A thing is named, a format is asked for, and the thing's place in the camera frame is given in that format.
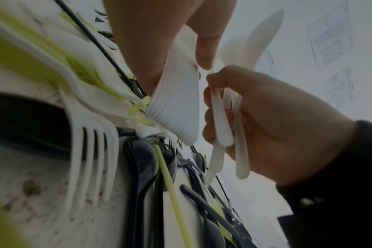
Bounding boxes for person's right hand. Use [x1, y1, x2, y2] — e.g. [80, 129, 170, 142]
[203, 65, 357, 187]

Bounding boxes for person's left hand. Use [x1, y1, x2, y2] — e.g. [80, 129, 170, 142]
[101, 0, 238, 96]

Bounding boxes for white plastic fork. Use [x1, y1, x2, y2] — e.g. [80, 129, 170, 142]
[210, 87, 235, 148]
[233, 8, 285, 180]
[204, 36, 251, 185]

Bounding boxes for pile of black plastic forks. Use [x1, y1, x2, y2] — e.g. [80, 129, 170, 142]
[0, 0, 254, 248]

